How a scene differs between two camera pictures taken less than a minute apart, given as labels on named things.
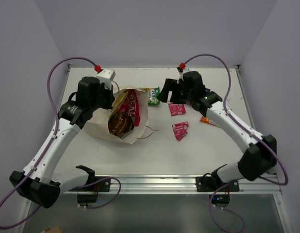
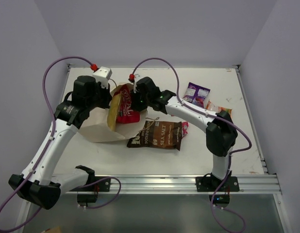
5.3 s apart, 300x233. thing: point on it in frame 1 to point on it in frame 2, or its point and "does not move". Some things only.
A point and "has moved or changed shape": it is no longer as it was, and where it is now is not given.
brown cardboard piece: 57,229 does not move
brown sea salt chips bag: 120,124 to 158,134
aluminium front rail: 188,185 does not move
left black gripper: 107,96 does not move
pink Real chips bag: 131,105 has moved or changed shape
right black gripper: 170,85 to 138,107
